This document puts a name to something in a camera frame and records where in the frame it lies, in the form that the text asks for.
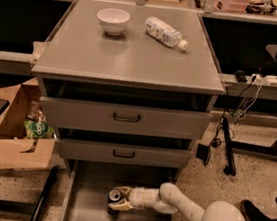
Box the white power strip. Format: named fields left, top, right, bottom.
left=251, top=73, right=277, bottom=87

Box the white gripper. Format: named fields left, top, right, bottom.
left=109, top=186, right=160, bottom=212

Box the grey middle drawer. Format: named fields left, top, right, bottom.
left=56, top=139, right=191, bottom=169

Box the blue pepsi can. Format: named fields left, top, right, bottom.
left=107, top=189, right=122, bottom=217

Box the grey top drawer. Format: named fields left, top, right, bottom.
left=40, top=97, right=211, bottom=140

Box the black power adapter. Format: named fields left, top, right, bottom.
left=196, top=143, right=210, bottom=166

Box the black desk leg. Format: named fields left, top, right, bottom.
left=222, top=117, right=236, bottom=177

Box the grey drawer cabinet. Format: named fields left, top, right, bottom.
left=19, top=0, right=234, bottom=193

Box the clear plastic water bottle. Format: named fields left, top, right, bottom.
left=144, top=16, right=188, bottom=51

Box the grey open bottom drawer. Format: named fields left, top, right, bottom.
left=60, top=161, right=172, bottom=221

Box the white ceramic bowl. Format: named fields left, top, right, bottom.
left=97, top=8, right=130, bottom=36

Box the brown cardboard box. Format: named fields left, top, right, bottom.
left=0, top=78, right=55, bottom=170

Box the green snack bag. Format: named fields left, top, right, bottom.
left=24, top=120, right=53, bottom=139

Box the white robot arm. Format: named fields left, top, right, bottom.
left=108, top=182, right=246, bottom=221

